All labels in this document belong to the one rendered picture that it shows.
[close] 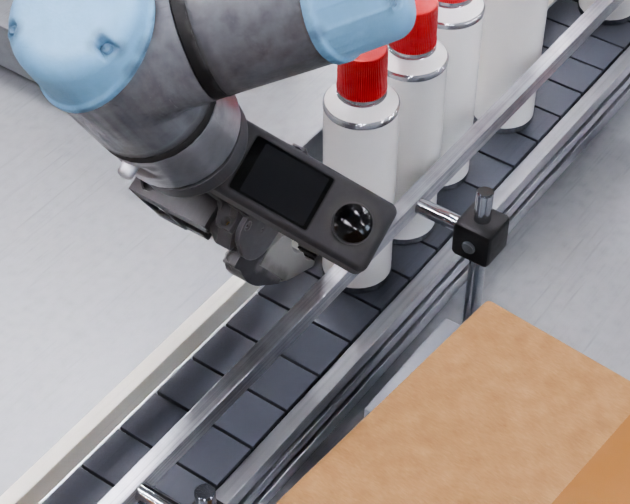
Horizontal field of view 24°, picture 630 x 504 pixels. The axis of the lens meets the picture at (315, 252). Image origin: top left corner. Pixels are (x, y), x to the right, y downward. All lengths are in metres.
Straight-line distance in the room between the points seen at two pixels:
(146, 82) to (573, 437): 0.27
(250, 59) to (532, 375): 0.21
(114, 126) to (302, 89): 0.50
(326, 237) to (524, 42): 0.35
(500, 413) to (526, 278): 0.48
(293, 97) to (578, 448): 0.62
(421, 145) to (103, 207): 0.31
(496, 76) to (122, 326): 0.35
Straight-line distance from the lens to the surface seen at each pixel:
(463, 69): 1.08
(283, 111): 1.22
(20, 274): 1.17
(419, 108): 1.02
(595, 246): 1.19
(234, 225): 0.89
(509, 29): 1.14
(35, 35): 0.72
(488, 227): 0.99
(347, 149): 0.97
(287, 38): 0.71
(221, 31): 0.72
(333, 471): 0.66
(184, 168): 0.81
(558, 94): 1.25
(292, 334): 0.94
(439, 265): 1.09
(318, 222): 0.85
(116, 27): 0.71
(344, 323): 1.05
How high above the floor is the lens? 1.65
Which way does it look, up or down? 45 degrees down
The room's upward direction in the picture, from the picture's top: straight up
